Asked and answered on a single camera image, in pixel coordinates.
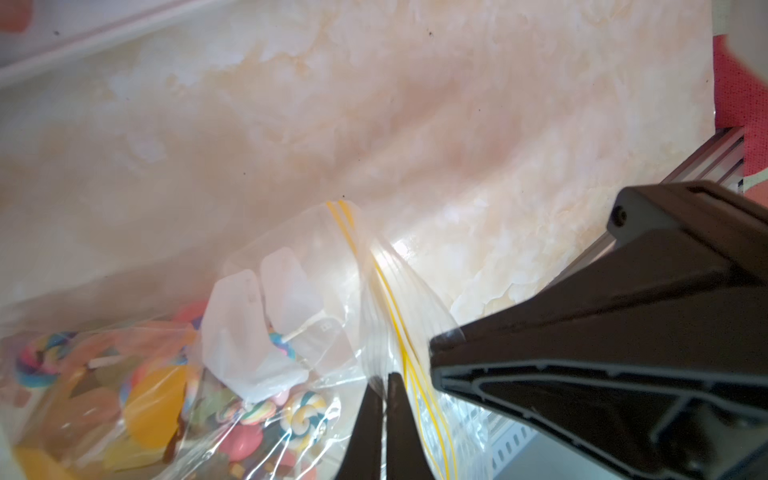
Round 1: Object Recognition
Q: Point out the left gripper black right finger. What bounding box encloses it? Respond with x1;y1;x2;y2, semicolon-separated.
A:
386;372;434;480

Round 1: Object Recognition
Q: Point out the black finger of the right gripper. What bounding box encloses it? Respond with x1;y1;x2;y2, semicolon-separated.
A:
428;181;768;480

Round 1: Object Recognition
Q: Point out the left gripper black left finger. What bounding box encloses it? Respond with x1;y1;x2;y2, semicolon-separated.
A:
336;386;384;480

